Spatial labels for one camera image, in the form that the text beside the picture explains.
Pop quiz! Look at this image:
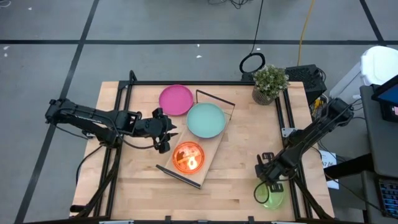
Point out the grey desk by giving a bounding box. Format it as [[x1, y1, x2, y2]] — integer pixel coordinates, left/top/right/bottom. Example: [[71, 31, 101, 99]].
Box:
[[359, 84, 398, 224]]

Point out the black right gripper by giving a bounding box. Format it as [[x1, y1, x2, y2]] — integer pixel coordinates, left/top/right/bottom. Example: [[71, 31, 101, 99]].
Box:
[[254, 151, 285, 194]]

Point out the white lidded bin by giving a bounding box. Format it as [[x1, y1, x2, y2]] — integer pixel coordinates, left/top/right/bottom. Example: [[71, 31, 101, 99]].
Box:
[[329, 45, 398, 105]]

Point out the silver mounting plate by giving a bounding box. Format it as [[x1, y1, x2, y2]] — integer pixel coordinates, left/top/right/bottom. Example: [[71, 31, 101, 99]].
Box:
[[280, 127, 297, 138]]

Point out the backlit keyboard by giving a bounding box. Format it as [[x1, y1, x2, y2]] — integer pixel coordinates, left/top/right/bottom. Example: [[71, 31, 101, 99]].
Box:
[[377, 177, 398, 218]]

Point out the black metal table frame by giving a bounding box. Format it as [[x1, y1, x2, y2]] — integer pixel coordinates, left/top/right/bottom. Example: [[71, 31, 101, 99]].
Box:
[[70, 70, 335, 224]]

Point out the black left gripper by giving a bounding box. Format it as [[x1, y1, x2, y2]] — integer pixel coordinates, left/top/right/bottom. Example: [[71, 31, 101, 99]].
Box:
[[133, 107, 180, 154]]

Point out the white paper sheet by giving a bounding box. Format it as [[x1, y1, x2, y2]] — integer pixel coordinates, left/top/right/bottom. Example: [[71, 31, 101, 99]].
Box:
[[318, 149, 340, 190]]

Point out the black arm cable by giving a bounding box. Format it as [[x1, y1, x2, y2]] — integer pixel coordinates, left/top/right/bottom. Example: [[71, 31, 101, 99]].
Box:
[[75, 144, 105, 186]]

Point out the black cable bundle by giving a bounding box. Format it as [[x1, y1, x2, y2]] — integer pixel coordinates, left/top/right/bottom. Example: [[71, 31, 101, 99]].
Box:
[[207, 0, 253, 9]]

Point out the green translucent plate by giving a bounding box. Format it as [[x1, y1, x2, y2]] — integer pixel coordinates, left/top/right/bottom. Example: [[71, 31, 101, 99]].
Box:
[[254, 180, 286, 210]]

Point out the potted plant in ribbed pot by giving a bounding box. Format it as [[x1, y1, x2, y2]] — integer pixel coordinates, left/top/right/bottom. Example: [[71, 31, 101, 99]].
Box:
[[251, 63, 290, 106]]

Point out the orange translucent plate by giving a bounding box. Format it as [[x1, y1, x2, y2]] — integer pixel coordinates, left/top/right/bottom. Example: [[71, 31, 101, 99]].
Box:
[[172, 141, 206, 175]]

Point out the black desk support bar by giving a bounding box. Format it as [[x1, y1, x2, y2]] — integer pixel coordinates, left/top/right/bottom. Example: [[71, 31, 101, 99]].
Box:
[[323, 154, 376, 180]]

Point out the black computer box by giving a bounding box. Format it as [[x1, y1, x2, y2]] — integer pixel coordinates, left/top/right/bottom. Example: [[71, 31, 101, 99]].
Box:
[[284, 63, 328, 105]]

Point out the teal plate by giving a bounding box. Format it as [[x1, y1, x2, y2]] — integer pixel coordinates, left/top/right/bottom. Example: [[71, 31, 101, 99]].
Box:
[[186, 102, 227, 139]]

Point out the pink plate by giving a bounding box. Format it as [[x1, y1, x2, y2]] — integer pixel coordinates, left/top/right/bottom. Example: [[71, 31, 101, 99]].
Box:
[[158, 84, 195, 117]]

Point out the yellow hanging cable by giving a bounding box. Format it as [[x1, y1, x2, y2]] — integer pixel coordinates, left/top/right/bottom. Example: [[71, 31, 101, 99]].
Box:
[[297, 0, 316, 67]]

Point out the black monitor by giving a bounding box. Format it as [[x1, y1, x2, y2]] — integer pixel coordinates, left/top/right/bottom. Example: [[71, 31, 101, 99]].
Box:
[[371, 74, 398, 123]]

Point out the black hanging cable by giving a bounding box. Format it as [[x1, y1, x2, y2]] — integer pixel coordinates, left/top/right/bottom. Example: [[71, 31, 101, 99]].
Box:
[[238, 0, 267, 75]]

